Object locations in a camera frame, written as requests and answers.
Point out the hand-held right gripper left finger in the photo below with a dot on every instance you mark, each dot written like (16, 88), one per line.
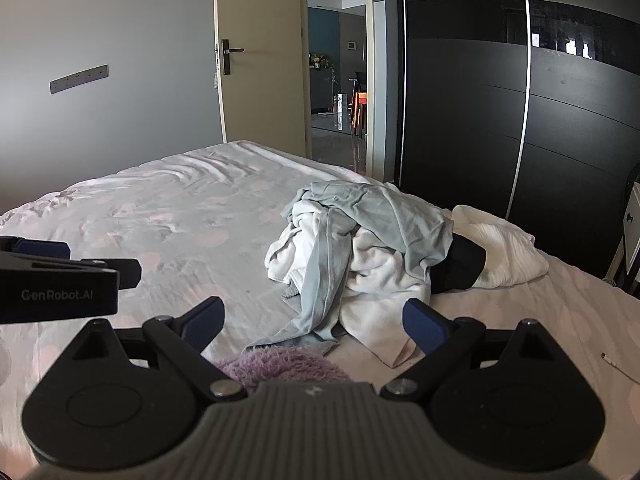
(205, 321)

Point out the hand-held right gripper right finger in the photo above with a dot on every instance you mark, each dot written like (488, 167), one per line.
(425, 330)

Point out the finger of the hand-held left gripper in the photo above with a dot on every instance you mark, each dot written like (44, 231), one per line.
(117, 272)
(40, 248)

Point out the grey long-sleeve shirt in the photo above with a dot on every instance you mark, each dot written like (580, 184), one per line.
(390, 220)

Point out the pink dotted bed sheet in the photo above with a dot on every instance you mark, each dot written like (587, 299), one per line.
(150, 220)

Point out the white fleece garment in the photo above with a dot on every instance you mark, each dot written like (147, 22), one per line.
(380, 275)

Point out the black garment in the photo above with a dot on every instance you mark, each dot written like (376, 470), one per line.
(462, 262)

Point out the purple fuzzy cloth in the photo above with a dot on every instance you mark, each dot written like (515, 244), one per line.
(285, 366)

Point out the white ribbed cloth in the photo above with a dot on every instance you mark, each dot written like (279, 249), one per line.
(505, 250)

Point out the dark wardrobe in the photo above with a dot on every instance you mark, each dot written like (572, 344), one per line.
(465, 110)

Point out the white bedside cabinet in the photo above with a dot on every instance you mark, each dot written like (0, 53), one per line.
(631, 230)

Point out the orange chair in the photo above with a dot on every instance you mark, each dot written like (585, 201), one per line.
(361, 105)

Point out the cream door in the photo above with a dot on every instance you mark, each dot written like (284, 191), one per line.
(265, 90)

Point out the dark hallway sideboard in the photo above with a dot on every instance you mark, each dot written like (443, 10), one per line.
(321, 90)

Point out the grey wall strip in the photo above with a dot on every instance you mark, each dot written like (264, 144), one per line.
(80, 79)

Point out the white door frame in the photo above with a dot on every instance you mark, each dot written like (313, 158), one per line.
(377, 60)

